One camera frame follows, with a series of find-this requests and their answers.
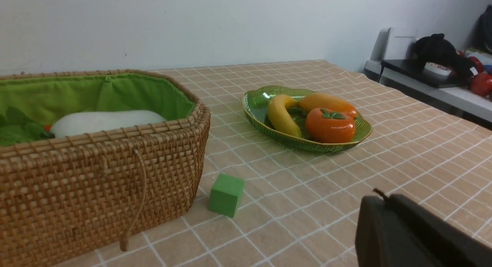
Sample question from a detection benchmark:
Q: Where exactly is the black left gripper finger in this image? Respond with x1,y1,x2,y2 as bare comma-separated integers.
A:
355,189,492,267

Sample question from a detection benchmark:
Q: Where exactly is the orange persimmon toy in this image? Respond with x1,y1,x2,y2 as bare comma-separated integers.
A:
305,108,356,143

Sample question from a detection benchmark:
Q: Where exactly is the orange yellow mango toy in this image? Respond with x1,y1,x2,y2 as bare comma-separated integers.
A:
299,92,358,119

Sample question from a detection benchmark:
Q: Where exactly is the yellow banana toy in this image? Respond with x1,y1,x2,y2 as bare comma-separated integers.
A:
267,94,302,139

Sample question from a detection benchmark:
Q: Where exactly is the white radish toy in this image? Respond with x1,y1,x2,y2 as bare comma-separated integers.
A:
49,110,167,138

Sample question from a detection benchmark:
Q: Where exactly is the orange carrot toy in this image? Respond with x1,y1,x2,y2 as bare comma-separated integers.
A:
0,106,55,147

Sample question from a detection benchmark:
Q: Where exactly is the checkered beige tablecloth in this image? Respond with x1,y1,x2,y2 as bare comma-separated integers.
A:
60,60,492,267

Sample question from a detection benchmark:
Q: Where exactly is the black tray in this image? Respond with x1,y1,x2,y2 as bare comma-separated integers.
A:
381,59,467,89

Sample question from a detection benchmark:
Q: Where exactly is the white bowl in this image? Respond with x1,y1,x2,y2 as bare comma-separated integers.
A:
424,62,452,77

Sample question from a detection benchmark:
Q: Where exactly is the green foam cube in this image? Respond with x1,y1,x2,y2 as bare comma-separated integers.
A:
208,174,245,218

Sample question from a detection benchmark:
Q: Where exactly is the black cloth bundle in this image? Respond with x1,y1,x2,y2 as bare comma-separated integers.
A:
412,33,480,78

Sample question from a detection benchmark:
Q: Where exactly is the white side table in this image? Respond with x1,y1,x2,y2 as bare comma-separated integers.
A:
364,28,492,122

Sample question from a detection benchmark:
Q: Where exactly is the green glass leaf plate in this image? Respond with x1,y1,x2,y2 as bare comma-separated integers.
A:
241,85,373,154

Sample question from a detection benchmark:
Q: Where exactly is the woven wicker basket green lining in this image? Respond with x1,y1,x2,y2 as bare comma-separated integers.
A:
1,69,211,267

